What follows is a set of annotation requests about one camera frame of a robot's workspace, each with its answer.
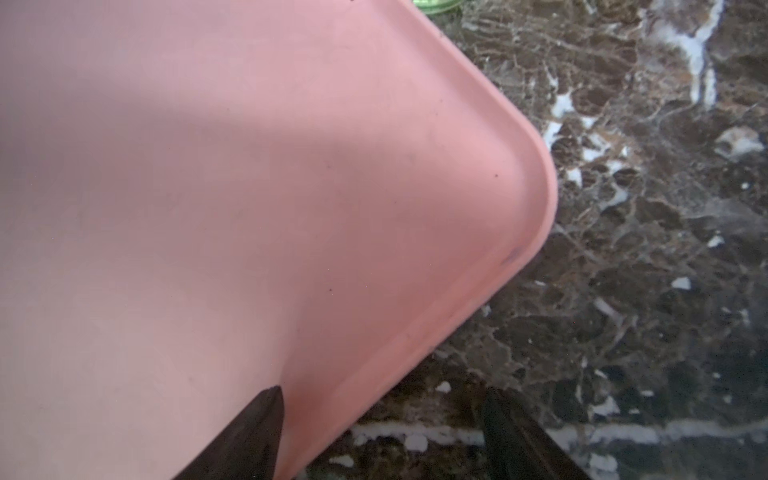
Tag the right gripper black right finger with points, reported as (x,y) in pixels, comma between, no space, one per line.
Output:
(517,447)

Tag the short green tumbler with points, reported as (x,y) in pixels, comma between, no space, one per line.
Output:
(434,7)

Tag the pink plastic tray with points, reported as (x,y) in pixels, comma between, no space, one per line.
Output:
(201,200)

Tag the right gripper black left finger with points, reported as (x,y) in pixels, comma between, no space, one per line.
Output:
(247,448)

